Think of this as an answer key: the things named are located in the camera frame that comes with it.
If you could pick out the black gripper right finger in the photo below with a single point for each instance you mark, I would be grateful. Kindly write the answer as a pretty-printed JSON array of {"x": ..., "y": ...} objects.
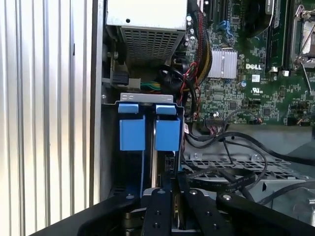
[{"x": 258, "y": 216}]

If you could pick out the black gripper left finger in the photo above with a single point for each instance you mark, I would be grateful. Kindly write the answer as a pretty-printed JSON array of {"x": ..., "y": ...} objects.
[{"x": 157, "y": 214}]

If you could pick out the hard disk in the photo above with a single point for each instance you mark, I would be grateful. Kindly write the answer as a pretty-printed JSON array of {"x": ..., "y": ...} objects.
[{"x": 167, "y": 135}]

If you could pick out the blue disk carrier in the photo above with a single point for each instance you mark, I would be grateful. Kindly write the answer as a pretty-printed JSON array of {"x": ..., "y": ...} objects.
[{"x": 131, "y": 135}]

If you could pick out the grey disk bay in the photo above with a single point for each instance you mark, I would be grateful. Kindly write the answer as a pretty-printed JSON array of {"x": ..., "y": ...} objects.
[{"x": 147, "y": 97}]

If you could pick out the black RAM slot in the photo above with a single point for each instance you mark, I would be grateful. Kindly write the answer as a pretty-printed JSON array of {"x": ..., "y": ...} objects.
[
  {"x": 273, "y": 49},
  {"x": 286, "y": 49}
]

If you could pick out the grey perforated drive cage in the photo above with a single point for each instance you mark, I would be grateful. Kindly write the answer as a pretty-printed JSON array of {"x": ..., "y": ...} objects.
[{"x": 278, "y": 186}]

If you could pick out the green motherboard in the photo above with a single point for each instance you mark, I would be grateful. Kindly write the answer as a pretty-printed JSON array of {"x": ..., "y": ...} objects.
[{"x": 270, "y": 98}]

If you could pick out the locking lever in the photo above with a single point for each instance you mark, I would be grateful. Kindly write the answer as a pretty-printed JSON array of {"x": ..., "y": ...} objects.
[{"x": 307, "y": 78}]

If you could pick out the black PC case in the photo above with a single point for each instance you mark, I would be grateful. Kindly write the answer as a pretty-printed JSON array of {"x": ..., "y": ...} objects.
[{"x": 97, "y": 73}]

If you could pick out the silver finned heatsink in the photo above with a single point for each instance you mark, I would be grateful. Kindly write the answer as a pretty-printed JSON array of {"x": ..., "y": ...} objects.
[{"x": 229, "y": 64}]

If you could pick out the CPU socket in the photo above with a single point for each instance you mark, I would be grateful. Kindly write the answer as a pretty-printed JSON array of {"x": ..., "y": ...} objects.
[{"x": 307, "y": 37}]

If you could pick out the black rounded module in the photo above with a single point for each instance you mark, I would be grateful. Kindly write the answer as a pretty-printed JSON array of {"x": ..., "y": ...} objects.
[{"x": 256, "y": 17}]

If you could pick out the silver power supply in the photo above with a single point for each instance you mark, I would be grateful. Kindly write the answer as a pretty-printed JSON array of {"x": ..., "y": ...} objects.
[{"x": 147, "y": 12}]

